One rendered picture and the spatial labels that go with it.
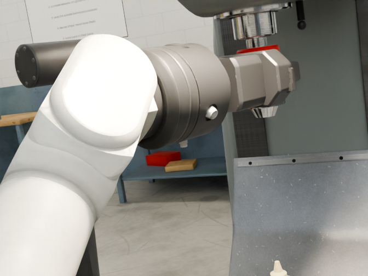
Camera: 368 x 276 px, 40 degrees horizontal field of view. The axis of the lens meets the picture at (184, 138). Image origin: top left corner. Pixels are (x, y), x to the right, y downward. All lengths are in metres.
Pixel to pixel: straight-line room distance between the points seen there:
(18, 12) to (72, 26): 0.71
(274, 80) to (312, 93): 0.45
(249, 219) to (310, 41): 0.34
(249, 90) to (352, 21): 0.47
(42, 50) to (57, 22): 5.38
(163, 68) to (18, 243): 0.19
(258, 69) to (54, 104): 0.23
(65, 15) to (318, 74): 4.92
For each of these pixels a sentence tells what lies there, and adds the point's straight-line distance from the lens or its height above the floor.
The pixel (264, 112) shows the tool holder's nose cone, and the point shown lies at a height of 1.20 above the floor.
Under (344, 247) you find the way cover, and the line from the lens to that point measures 0.92.
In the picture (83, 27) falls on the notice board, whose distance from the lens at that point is 5.61.
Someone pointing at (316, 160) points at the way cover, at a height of 1.05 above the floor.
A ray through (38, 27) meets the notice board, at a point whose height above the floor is 1.80.
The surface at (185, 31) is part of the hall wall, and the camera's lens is 5.09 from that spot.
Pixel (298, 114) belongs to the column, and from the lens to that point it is 0.95.
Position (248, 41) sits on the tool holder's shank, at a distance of 0.56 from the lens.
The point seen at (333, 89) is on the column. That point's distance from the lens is 0.94.
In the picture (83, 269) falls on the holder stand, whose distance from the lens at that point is 0.83.
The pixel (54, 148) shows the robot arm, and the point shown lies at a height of 1.23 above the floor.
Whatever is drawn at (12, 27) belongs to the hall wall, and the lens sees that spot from 6.15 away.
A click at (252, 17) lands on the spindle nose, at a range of 0.55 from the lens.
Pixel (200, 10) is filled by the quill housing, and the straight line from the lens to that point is 0.52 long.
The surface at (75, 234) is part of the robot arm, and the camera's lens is 0.31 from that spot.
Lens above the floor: 1.27
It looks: 9 degrees down
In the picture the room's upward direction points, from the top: 9 degrees counter-clockwise
